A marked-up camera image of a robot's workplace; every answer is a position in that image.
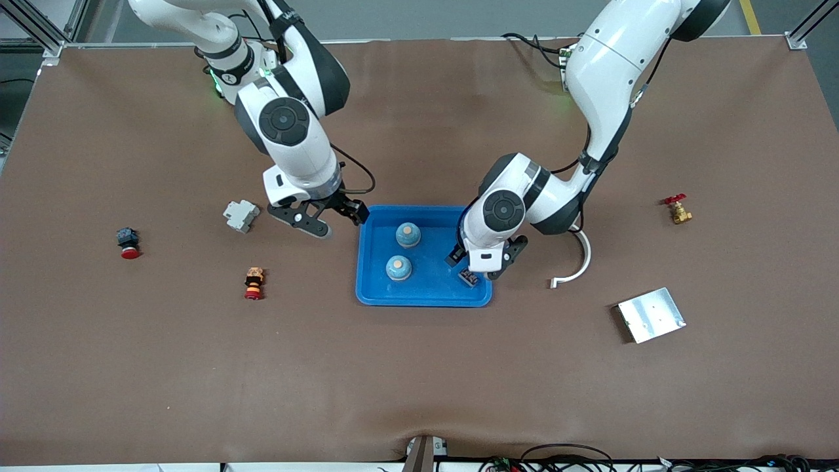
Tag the red pushbutton blue-black base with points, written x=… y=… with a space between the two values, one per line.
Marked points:
x=127 y=237

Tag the blue plastic tray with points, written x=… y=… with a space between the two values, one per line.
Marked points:
x=426 y=292

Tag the blue service bell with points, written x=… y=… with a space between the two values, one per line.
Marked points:
x=408 y=236
x=398 y=269

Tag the white circuit breaker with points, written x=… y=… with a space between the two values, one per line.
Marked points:
x=241 y=216

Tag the brown table mat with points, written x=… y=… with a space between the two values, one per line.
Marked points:
x=419 y=380

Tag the white curved plastic bracket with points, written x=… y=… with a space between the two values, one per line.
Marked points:
x=585 y=265

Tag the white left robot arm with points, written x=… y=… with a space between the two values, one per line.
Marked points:
x=603 y=65

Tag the capacitor with grey stripe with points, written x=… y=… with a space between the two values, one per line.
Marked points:
x=468 y=280

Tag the aluminium frame post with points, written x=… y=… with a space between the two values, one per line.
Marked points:
x=52 y=46
x=796 y=40

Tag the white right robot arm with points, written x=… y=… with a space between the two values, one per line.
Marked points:
x=288 y=124

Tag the grey metal edge bracket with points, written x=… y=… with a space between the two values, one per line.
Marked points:
x=419 y=455

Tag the silver metal plate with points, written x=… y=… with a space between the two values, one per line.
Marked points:
x=652 y=316

